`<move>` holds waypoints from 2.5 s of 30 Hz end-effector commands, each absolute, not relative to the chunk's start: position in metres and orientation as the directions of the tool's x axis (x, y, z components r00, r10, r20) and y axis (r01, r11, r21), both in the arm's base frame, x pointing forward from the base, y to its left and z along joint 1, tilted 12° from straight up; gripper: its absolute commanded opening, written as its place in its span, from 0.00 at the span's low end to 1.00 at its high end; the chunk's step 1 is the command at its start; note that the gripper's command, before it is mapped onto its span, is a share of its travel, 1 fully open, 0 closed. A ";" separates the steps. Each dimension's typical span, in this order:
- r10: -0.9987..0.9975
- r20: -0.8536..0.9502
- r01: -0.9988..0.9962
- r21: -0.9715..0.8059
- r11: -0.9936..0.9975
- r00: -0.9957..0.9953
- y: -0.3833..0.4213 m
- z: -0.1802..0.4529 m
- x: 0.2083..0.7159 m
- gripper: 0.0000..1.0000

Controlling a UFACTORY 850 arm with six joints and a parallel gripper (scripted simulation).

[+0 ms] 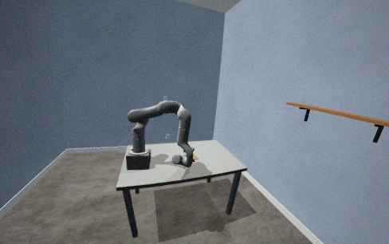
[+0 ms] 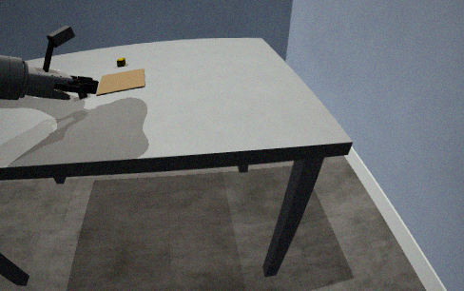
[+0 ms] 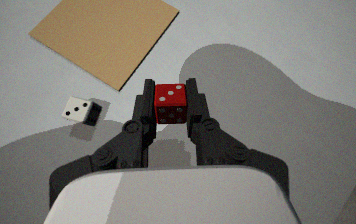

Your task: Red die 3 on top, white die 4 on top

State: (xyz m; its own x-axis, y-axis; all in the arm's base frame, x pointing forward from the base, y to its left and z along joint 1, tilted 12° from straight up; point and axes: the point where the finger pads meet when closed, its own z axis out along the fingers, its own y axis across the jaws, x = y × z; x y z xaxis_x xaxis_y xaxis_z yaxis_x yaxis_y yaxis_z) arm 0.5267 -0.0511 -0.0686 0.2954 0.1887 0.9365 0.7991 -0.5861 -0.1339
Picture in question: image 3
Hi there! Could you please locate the white die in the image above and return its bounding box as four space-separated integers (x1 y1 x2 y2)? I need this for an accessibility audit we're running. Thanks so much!
62 96 102 126

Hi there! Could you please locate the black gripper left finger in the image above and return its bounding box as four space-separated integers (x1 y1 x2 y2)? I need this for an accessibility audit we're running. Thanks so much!
49 79 157 211

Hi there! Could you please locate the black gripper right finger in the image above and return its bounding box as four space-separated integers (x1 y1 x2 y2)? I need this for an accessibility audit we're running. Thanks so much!
186 78 289 197

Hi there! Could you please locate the tan mat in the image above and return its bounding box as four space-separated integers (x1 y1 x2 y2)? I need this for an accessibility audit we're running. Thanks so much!
28 0 179 92

